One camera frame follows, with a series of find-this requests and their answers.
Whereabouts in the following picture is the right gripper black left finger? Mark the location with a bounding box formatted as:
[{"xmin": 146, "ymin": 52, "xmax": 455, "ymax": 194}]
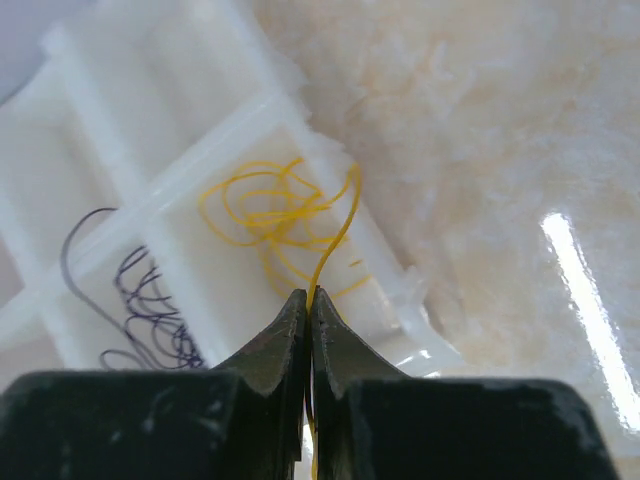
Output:
[{"xmin": 1, "ymin": 290, "xmax": 306, "ymax": 479}]

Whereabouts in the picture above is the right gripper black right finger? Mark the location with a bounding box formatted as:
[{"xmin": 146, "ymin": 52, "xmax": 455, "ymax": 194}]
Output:
[{"xmin": 309, "ymin": 290, "xmax": 617, "ymax": 479}]

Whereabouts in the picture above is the purple cable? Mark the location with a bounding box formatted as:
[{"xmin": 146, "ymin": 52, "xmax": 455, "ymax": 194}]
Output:
[{"xmin": 60, "ymin": 207, "xmax": 207, "ymax": 372}]

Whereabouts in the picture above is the yellow cable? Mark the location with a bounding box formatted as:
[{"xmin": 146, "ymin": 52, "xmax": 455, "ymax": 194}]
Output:
[
  {"xmin": 305, "ymin": 162, "xmax": 363, "ymax": 480},
  {"xmin": 198, "ymin": 157, "xmax": 374, "ymax": 301}
]

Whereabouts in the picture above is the white compartment organizer tray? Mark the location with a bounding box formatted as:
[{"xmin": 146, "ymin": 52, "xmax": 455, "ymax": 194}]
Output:
[{"xmin": 1, "ymin": 1, "xmax": 461, "ymax": 383}]

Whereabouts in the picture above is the yellow cable in tray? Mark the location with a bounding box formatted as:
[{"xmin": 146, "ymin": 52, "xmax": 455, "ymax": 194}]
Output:
[{"xmin": 198, "ymin": 157, "xmax": 374, "ymax": 301}]

